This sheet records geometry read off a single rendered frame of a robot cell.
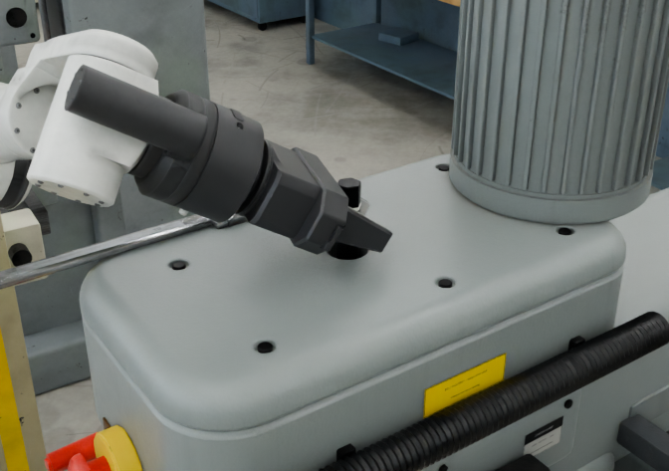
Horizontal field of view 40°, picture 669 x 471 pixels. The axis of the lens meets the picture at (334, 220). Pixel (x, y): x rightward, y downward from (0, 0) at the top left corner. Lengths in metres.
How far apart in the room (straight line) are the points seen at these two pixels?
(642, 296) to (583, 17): 0.36
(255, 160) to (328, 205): 0.07
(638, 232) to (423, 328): 0.50
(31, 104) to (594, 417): 0.64
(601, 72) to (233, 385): 0.41
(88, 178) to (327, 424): 0.25
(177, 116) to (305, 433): 0.25
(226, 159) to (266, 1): 7.53
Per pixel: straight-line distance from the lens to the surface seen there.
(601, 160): 0.86
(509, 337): 0.80
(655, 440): 1.05
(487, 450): 0.89
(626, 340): 0.89
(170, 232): 0.84
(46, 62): 0.76
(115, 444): 0.78
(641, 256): 1.12
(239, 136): 0.71
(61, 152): 0.68
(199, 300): 0.75
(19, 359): 2.83
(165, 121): 0.66
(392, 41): 7.12
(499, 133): 0.86
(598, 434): 1.05
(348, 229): 0.76
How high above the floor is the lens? 2.29
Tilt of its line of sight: 28 degrees down
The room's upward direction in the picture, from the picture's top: straight up
